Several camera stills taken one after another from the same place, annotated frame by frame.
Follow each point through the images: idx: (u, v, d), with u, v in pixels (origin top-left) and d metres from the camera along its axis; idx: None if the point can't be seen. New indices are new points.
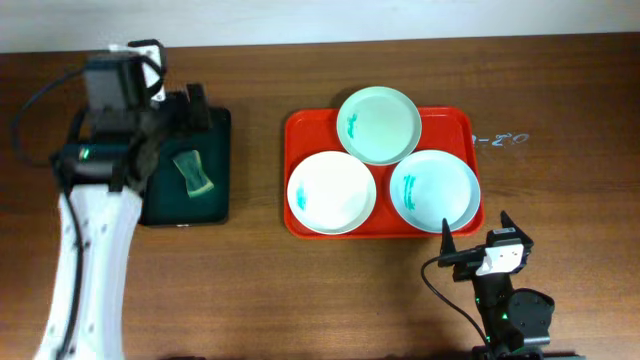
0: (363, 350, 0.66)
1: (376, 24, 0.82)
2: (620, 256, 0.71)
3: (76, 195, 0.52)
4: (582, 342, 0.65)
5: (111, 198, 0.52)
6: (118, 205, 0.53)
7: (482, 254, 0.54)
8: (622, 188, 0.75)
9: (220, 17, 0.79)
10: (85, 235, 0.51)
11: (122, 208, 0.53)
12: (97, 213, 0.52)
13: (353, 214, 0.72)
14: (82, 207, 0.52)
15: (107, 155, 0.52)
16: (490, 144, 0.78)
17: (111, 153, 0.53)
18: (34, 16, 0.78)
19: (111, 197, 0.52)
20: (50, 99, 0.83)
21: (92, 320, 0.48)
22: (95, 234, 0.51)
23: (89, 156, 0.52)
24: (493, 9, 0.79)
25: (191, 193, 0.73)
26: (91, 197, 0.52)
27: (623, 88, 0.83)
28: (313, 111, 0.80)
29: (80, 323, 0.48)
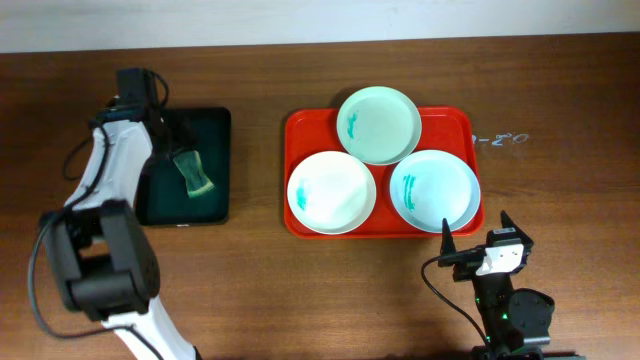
0: (363, 350, 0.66)
1: (376, 25, 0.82)
2: (621, 256, 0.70)
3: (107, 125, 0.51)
4: (582, 342, 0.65)
5: (132, 127, 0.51)
6: (139, 129, 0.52)
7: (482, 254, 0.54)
8: (623, 188, 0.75)
9: (220, 18, 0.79)
10: (111, 139, 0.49)
11: (140, 134, 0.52)
12: (123, 129, 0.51)
13: (353, 214, 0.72)
14: (112, 128, 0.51)
15: (125, 114, 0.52)
16: (490, 144, 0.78)
17: (128, 113, 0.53)
18: (34, 16, 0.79)
19: (132, 125, 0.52)
20: (50, 99, 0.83)
21: (115, 178, 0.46)
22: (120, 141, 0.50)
23: (114, 113, 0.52)
24: (493, 9, 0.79)
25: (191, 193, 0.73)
26: (114, 127, 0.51)
27: (623, 88, 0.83)
28: (312, 111, 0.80)
29: (104, 177, 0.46)
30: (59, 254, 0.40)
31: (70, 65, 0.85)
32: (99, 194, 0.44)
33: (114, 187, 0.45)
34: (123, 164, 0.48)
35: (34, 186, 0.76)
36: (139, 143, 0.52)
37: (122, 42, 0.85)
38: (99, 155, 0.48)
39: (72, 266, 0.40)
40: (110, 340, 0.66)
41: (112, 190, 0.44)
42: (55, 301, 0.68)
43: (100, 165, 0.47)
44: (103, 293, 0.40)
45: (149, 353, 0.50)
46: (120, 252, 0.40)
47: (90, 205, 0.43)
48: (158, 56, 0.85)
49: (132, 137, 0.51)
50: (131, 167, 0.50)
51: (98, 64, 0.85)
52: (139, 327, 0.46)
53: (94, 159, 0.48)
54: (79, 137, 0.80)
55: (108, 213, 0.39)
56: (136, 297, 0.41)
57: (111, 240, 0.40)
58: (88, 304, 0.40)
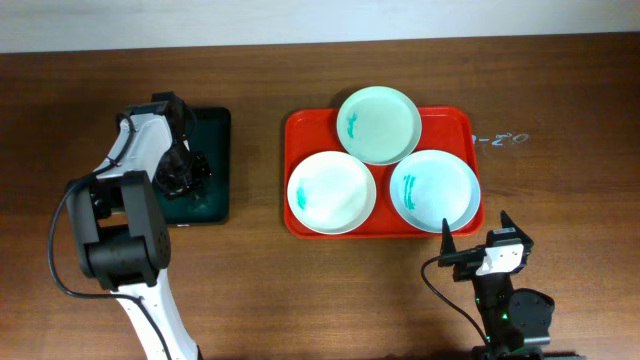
0: (364, 350, 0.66)
1: (377, 25, 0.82)
2: (620, 256, 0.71)
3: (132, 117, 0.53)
4: (582, 342, 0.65)
5: (156, 121, 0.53)
6: (162, 124, 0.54)
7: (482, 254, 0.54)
8: (622, 188, 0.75)
9: (219, 18, 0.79)
10: (137, 125, 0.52)
11: (162, 127, 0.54)
12: (147, 120, 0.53)
13: (353, 214, 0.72)
14: (139, 118, 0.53)
15: (149, 109, 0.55)
16: (490, 144, 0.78)
17: (153, 108, 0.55)
18: (34, 17, 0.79)
19: (156, 118, 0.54)
20: (49, 99, 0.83)
21: (136, 155, 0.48)
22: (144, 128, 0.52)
23: (140, 107, 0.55)
24: (494, 9, 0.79)
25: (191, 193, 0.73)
26: (140, 118, 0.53)
27: (623, 89, 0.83)
28: (312, 111, 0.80)
29: (127, 154, 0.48)
30: (79, 218, 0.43)
31: (69, 65, 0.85)
32: (122, 168, 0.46)
33: (136, 163, 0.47)
34: (147, 146, 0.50)
35: (34, 186, 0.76)
36: (161, 133, 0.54)
37: (122, 42, 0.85)
38: (123, 139, 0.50)
39: (91, 232, 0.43)
40: (109, 339, 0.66)
41: (135, 166, 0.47)
42: (55, 301, 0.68)
43: (125, 143, 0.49)
44: (118, 260, 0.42)
45: (153, 339, 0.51)
46: (135, 219, 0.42)
47: (111, 177, 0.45)
48: (157, 56, 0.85)
49: (155, 126, 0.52)
50: (153, 151, 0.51)
51: (98, 63, 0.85)
52: (147, 302, 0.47)
53: (119, 140, 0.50)
54: (79, 137, 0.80)
55: (128, 180, 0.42)
56: (148, 266, 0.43)
57: (129, 207, 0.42)
58: (101, 270, 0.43)
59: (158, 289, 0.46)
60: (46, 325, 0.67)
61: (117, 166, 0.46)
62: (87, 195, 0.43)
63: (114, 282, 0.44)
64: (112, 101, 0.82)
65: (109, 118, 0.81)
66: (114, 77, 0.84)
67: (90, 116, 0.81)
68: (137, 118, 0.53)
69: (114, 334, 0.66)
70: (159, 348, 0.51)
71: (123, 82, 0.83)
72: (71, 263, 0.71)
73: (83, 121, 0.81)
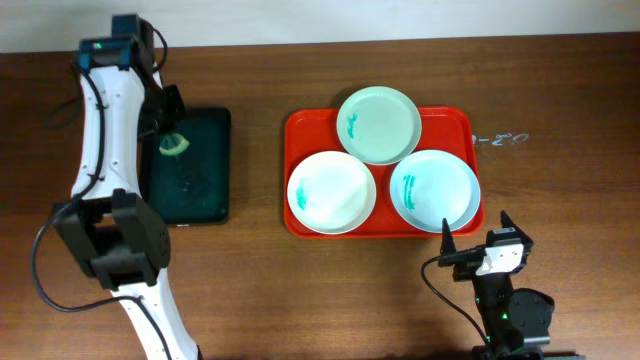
0: (364, 350, 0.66)
1: (376, 25, 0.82)
2: (620, 255, 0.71)
3: (94, 74, 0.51)
4: (582, 342, 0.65)
5: (121, 76, 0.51)
6: (130, 80, 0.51)
7: (481, 254, 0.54)
8: (622, 188, 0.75)
9: (220, 17, 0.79)
10: (104, 100, 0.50)
11: (131, 87, 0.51)
12: (112, 83, 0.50)
13: (353, 214, 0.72)
14: (100, 81, 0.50)
15: (110, 61, 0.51)
16: (490, 144, 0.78)
17: (116, 46, 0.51)
18: (34, 17, 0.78)
19: (121, 73, 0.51)
20: (49, 99, 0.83)
21: (117, 158, 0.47)
22: (113, 100, 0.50)
23: (99, 49, 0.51)
24: (493, 9, 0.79)
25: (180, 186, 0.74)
26: (103, 78, 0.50)
27: (622, 89, 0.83)
28: (312, 111, 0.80)
29: (106, 159, 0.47)
30: (72, 239, 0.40)
31: (68, 65, 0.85)
32: (107, 182, 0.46)
33: (120, 173, 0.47)
34: (119, 128, 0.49)
35: (34, 186, 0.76)
36: (133, 92, 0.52)
37: None
38: (94, 122, 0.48)
39: (87, 248, 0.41)
40: (109, 339, 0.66)
41: (119, 177, 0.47)
42: (55, 301, 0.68)
43: (99, 137, 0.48)
44: (119, 263, 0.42)
45: (153, 338, 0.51)
46: (133, 235, 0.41)
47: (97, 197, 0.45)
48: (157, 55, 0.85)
49: (125, 92, 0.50)
50: (129, 126, 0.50)
51: None
52: (147, 301, 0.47)
53: (90, 121, 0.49)
54: (79, 137, 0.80)
55: (122, 203, 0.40)
56: (149, 269, 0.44)
57: (126, 227, 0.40)
58: (102, 272, 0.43)
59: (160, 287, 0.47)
60: (46, 325, 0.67)
61: (102, 180, 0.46)
62: (77, 220, 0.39)
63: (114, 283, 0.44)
64: None
65: None
66: None
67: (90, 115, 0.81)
68: (101, 72, 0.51)
69: (114, 333, 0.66)
70: (159, 348, 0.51)
71: None
72: (70, 263, 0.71)
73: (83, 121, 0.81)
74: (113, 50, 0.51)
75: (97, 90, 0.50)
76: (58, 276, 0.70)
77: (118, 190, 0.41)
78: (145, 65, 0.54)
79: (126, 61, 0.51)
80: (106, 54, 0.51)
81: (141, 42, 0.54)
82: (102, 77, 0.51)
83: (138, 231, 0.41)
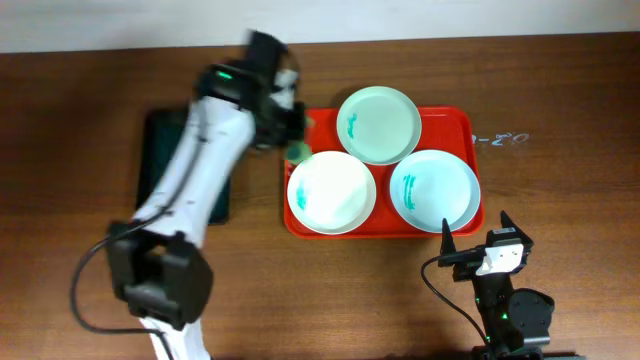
0: (364, 350, 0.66)
1: (377, 25, 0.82)
2: (620, 255, 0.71)
3: (207, 105, 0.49)
4: (582, 342, 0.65)
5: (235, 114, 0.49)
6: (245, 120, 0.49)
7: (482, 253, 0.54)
8: (622, 189, 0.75)
9: (219, 17, 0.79)
10: (208, 134, 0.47)
11: (239, 125, 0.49)
12: (223, 119, 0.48)
13: (353, 214, 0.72)
14: (211, 114, 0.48)
15: (235, 96, 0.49)
16: (490, 144, 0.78)
17: (244, 81, 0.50)
18: (33, 17, 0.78)
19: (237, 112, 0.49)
20: (48, 99, 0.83)
21: (194, 196, 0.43)
22: (215, 137, 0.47)
23: (225, 82, 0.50)
24: (494, 8, 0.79)
25: None
26: (208, 112, 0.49)
27: (623, 89, 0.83)
28: (313, 111, 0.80)
29: (183, 196, 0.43)
30: (119, 262, 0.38)
31: (68, 64, 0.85)
32: (175, 218, 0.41)
33: (191, 212, 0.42)
34: (210, 167, 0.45)
35: (34, 186, 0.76)
36: (240, 134, 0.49)
37: (122, 42, 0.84)
38: (189, 154, 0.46)
39: (127, 275, 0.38)
40: (109, 339, 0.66)
41: (188, 215, 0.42)
42: (55, 301, 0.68)
43: (186, 168, 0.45)
44: (151, 303, 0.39)
45: None
46: (174, 288, 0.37)
47: (157, 231, 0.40)
48: (157, 55, 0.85)
49: (230, 131, 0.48)
50: (221, 165, 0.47)
51: (97, 63, 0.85)
52: (169, 336, 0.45)
53: (185, 152, 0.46)
54: (79, 137, 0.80)
55: (174, 252, 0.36)
56: (179, 319, 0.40)
57: (170, 278, 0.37)
58: (134, 303, 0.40)
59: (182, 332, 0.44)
60: (47, 326, 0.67)
61: (171, 215, 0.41)
62: (129, 245, 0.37)
63: (143, 312, 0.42)
64: (111, 101, 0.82)
65: (109, 118, 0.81)
66: (113, 77, 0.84)
67: (90, 115, 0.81)
68: (228, 106, 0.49)
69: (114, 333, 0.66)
70: None
71: (122, 82, 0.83)
72: (71, 263, 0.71)
73: (83, 121, 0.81)
74: (243, 83, 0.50)
75: (205, 123, 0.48)
76: (59, 277, 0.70)
77: (179, 232, 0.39)
78: (264, 107, 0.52)
79: (244, 103, 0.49)
80: (231, 84, 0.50)
81: (265, 82, 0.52)
82: (224, 113, 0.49)
83: (180, 285, 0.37)
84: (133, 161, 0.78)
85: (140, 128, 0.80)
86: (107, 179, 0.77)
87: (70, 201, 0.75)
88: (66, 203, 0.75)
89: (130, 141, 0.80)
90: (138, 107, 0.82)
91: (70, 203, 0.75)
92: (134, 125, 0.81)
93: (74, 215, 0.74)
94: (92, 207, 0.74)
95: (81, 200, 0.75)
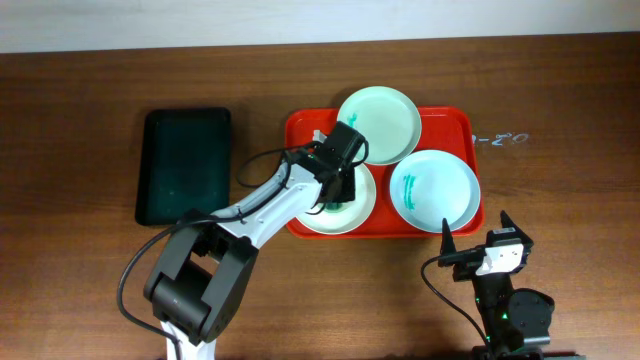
0: (364, 350, 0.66)
1: (376, 25, 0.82)
2: (620, 255, 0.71)
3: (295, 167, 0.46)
4: (582, 342, 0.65)
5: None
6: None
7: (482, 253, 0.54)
8: (623, 188, 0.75)
9: (220, 18, 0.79)
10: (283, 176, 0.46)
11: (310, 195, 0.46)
12: (305, 176, 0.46)
13: (352, 213, 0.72)
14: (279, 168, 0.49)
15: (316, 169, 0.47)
16: (490, 144, 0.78)
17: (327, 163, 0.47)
18: (32, 18, 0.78)
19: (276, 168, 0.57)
20: (49, 100, 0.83)
21: (261, 219, 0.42)
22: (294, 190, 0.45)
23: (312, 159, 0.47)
24: (495, 9, 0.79)
25: (182, 187, 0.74)
26: (300, 172, 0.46)
27: (623, 88, 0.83)
28: (312, 111, 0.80)
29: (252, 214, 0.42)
30: (178, 249, 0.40)
31: (68, 65, 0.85)
32: (245, 227, 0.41)
33: (257, 231, 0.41)
34: (279, 208, 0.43)
35: (34, 187, 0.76)
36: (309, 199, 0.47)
37: (122, 42, 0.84)
38: (267, 189, 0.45)
39: (175, 266, 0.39)
40: (109, 339, 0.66)
41: (256, 234, 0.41)
42: (55, 301, 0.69)
43: (258, 200, 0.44)
44: (175, 308, 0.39)
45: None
46: (214, 292, 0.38)
47: (226, 231, 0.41)
48: (158, 56, 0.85)
49: (308, 189, 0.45)
50: (285, 217, 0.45)
51: (97, 63, 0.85)
52: (184, 346, 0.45)
53: (266, 185, 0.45)
54: (79, 138, 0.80)
55: (235, 254, 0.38)
56: (196, 334, 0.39)
57: (219, 275, 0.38)
58: (161, 302, 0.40)
59: (196, 347, 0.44)
60: (47, 325, 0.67)
61: (242, 222, 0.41)
62: (198, 233, 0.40)
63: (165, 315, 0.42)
64: (111, 102, 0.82)
65: (109, 119, 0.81)
66: (113, 77, 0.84)
67: (90, 116, 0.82)
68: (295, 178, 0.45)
69: (114, 333, 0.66)
70: None
71: (122, 83, 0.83)
72: (70, 263, 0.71)
73: (83, 122, 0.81)
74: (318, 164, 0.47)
75: (286, 175, 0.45)
76: (58, 277, 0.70)
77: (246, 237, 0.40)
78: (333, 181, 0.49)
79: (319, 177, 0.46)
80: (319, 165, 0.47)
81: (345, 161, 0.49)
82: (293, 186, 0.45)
83: (222, 290, 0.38)
84: (133, 161, 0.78)
85: (140, 128, 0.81)
86: (108, 180, 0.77)
87: (70, 201, 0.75)
88: (67, 203, 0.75)
89: (131, 142, 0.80)
90: (138, 107, 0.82)
91: (70, 203, 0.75)
92: (134, 125, 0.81)
93: (74, 215, 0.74)
94: (93, 208, 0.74)
95: (81, 200, 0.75)
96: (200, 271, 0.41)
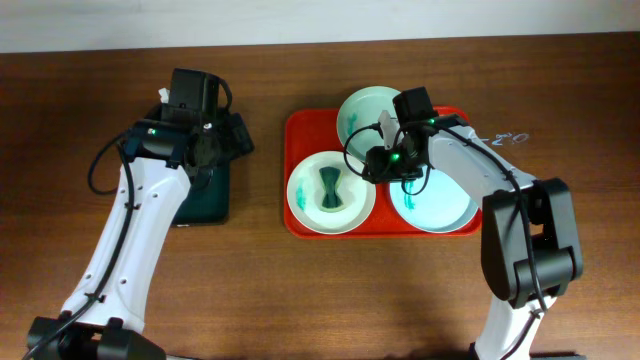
0: (365, 350, 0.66)
1: (377, 24, 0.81)
2: (620, 255, 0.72)
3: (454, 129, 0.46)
4: (582, 342, 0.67)
5: (167, 173, 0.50)
6: (172, 179, 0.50)
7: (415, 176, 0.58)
8: (622, 189, 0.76)
9: (219, 17, 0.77)
10: (137, 198, 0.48)
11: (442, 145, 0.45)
12: (152, 181, 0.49)
13: (353, 214, 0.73)
14: (139, 176, 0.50)
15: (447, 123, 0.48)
16: (490, 143, 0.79)
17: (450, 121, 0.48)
18: (24, 17, 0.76)
19: (168, 172, 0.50)
20: (48, 100, 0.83)
21: (126, 276, 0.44)
22: (145, 199, 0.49)
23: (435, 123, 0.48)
24: (497, 9, 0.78)
25: None
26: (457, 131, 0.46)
27: (623, 89, 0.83)
28: (313, 111, 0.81)
29: (115, 276, 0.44)
30: None
31: (66, 65, 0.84)
32: (106, 303, 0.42)
33: (122, 295, 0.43)
34: (128, 252, 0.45)
35: (34, 188, 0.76)
36: (439, 153, 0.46)
37: (120, 42, 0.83)
38: (114, 229, 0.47)
39: None
40: None
41: (120, 295, 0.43)
42: (56, 301, 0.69)
43: (114, 255, 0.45)
44: None
45: None
46: None
47: (87, 319, 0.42)
48: (157, 55, 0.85)
49: (161, 188, 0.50)
50: (450, 158, 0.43)
51: (96, 63, 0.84)
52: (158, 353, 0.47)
53: (113, 216, 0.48)
54: (80, 138, 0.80)
55: (111, 340, 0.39)
56: None
57: None
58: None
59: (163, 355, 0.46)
60: None
61: (101, 301, 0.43)
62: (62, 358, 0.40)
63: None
64: (111, 102, 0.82)
65: (109, 119, 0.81)
66: (112, 77, 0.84)
67: (90, 116, 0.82)
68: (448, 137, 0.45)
69: None
70: None
71: (121, 83, 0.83)
72: (70, 263, 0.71)
73: (84, 122, 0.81)
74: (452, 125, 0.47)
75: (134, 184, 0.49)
76: (58, 277, 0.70)
77: (113, 320, 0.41)
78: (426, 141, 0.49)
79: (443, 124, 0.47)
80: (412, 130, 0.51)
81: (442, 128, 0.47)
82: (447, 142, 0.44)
83: None
84: None
85: None
86: (109, 180, 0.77)
87: (69, 200, 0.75)
88: (65, 203, 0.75)
89: None
90: (138, 108, 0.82)
91: (69, 203, 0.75)
92: None
93: (73, 215, 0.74)
94: (93, 208, 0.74)
95: (81, 200, 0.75)
96: (116, 327, 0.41)
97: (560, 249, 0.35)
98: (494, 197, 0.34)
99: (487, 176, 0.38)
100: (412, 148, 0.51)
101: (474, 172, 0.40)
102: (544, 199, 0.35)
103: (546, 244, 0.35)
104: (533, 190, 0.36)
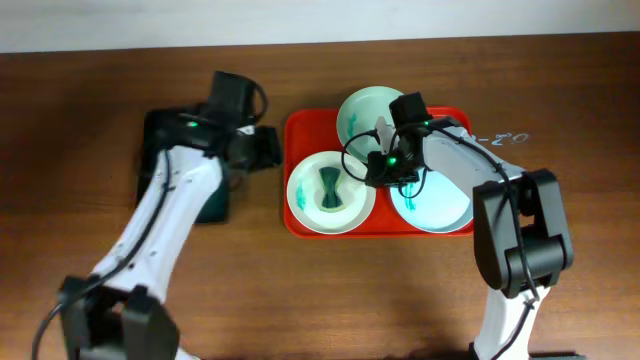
0: (364, 350, 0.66)
1: (377, 24, 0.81)
2: (619, 255, 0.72)
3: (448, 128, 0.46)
4: (581, 342, 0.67)
5: (204, 160, 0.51)
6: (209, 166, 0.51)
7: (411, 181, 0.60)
8: (622, 189, 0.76)
9: (219, 17, 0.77)
10: (173, 180, 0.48)
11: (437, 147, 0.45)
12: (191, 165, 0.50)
13: (353, 214, 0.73)
14: (177, 161, 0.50)
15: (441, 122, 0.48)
16: (490, 144, 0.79)
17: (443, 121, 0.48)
18: (25, 17, 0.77)
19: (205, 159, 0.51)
20: (47, 100, 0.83)
21: (157, 248, 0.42)
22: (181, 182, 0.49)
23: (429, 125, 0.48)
24: (496, 9, 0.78)
25: None
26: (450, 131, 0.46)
27: (623, 89, 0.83)
28: (313, 112, 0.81)
29: (145, 247, 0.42)
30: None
31: (65, 65, 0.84)
32: (135, 271, 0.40)
33: (152, 265, 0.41)
34: (164, 226, 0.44)
35: (34, 188, 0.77)
36: (432, 154, 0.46)
37: (119, 42, 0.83)
38: (149, 205, 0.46)
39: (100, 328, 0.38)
40: None
41: (150, 264, 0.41)
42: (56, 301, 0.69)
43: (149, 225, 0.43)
44: None
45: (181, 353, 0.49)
46: None
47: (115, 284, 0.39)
48: (156, 55, 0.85)
49: (197, 174, 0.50)
50: (445, 157, 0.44)
51: (95, 63, 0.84)
52: None
53: (150, 194, 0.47)
54: (80, 138, 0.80)
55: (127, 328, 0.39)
56: None
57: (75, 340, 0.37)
58: None
59: None
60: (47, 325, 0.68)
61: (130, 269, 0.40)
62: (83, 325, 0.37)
63: None
64: (110, 102, 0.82)
65: (109, 119, 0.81)
66: (112, 77, 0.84)
67: (89, 116, 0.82)
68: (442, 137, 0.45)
69: None
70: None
71: (121, 83, 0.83)
72: (70, 263, 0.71)
73: (83, 122, 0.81)
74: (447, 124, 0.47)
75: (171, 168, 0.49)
76: (59, 276, 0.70)
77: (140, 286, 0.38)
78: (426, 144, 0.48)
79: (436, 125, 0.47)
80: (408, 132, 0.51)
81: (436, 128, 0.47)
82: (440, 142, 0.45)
83: None
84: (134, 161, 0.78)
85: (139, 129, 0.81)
86: (108, 180, 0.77)
87: (69, 201, 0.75)
88: (65, 203, 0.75)
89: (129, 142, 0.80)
90: (138, 107, 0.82)
91: (69, 203, 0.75)
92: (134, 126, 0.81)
93: (73, 215, 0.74)
94: (93, 208, 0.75)
95: (81, 200, 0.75)
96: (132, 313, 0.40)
97: (550, 237, 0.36)
98: (483, 188, 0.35)
99: (477, 170, 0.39)
100: (407, 149, 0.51)
101: (465, 169, 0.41)
102: (532, 189, 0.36)
103: (534, 232, 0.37)
104: (521, 181, 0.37)
